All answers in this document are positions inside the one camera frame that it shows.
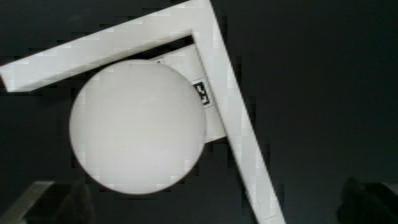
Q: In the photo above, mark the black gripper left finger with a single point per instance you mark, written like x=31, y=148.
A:
x=65, y=205

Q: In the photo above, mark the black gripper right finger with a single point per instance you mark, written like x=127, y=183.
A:
x=369, y=203

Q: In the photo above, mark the white lamp bulb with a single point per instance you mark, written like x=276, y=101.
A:
x=138, y=127

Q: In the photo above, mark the white lamp base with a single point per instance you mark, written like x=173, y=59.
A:
x=184, y=61

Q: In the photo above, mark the white front rail wall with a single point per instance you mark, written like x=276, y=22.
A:
x=235, y=116

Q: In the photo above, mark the white right rail block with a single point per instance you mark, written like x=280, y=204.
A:
x=104, y=47

